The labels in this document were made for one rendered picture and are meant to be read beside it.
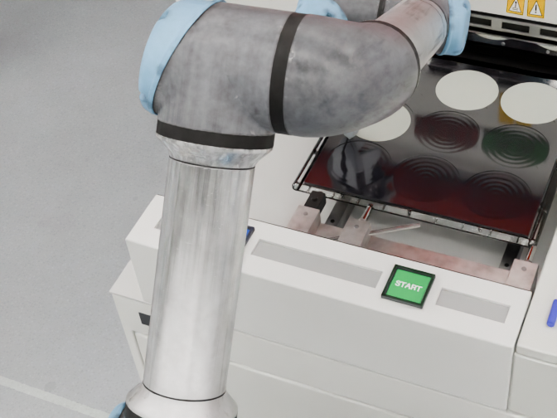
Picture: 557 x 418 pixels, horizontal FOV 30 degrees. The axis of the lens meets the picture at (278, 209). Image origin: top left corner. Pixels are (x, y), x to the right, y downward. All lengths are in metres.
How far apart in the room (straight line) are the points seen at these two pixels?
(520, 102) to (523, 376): 0.53
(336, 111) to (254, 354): 0.66
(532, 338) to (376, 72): 0.48
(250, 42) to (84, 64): 2.47
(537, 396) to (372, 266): 0.27
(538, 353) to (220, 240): 0.47
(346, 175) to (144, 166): 1.46
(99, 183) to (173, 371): 1.97
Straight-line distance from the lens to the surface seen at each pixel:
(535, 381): 1.35
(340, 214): 1.60
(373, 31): 0.99
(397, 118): 1.68
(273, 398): 1.62
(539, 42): 1.77
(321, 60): 0.94
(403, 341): 1.37
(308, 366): 1.51
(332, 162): 1.61
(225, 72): 0.96
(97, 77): 3.34
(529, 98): 1.72
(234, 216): 1.00
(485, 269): 1.49
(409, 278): 1.36
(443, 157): 1.61
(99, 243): 2.82
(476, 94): 1.72
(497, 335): 1.32
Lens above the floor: 2.01
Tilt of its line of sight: 46 degrees down
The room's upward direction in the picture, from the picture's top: 8 degrees counter-clockwise
